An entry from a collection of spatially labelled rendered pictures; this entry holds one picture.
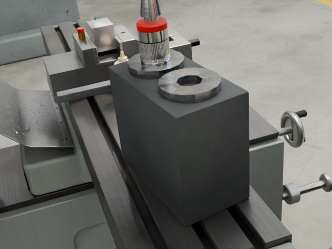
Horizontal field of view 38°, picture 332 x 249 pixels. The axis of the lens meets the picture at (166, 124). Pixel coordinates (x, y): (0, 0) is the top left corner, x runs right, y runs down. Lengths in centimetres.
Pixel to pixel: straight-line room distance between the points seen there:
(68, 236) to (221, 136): 68
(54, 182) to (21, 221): 12
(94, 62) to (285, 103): 203
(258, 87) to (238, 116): 254
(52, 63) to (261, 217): 65
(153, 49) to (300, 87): 254
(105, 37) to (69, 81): 13
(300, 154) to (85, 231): 152
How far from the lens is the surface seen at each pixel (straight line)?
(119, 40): 114
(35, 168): 115
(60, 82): 114
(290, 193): 144
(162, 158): 71
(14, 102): 128
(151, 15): 73
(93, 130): 100
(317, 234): 211
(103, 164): 89
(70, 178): 117
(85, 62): 113
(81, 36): 118
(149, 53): 74
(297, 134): 150
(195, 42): 125
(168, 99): 66
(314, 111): 295
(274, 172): 138
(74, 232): 126
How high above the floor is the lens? 142
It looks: 30 degrees down
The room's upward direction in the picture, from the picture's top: 6 degrees counter-clockwise
